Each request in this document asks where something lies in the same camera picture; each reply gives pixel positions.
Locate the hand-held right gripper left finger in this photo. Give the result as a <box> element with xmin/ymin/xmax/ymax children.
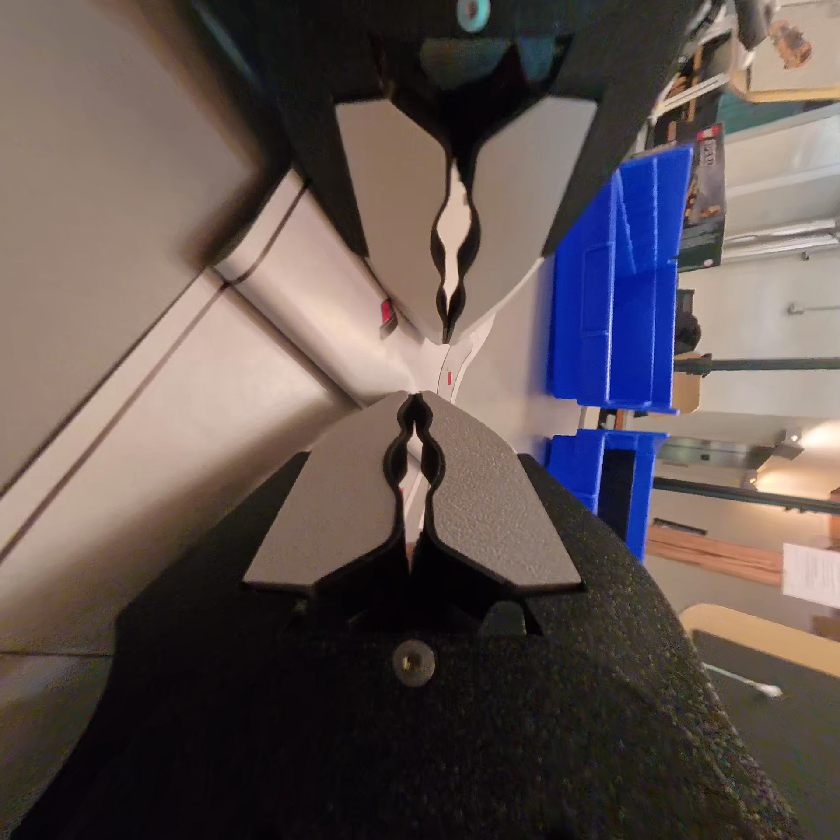
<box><xmin>242</xmin><ymin>392</ymin><xmax>416</xmax><ymax>605</ymax></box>

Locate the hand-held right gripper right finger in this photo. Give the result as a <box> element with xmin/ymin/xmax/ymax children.
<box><xmin>415</xmin><ymin>392</ymin><xmax>584</xmax><ymax>602</ymax></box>

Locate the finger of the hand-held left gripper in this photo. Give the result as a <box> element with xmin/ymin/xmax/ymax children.
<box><xmin>451</xmin><ymin>92</ymin><xmax>602</xmax><ymax>346</ymax></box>
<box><xmin>335</xmin><ymin>99</ymin><xmax>456</xmax><ymax>345</ymax></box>

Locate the lego instruction booklet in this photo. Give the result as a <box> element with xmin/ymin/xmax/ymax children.
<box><xmin>0</xmin><ymin>0</ymin><xmax>552</xmax><ymax>657</ymax></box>

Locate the blue plastic bin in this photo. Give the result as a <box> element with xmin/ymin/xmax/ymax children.
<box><xmin>546</xmin><ymin>145</ymin><xmax>694</xmax><ymax>416</ymax></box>
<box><xmin>544</xmin><ymin>430</ymin><xmax>669</xmax><ymax>561</ymax></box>

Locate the dark printed box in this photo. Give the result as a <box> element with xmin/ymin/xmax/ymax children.
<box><xmin>676</xmin><ymin>124</ymin><xmax>728</xmax><ymax>274</ymax></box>

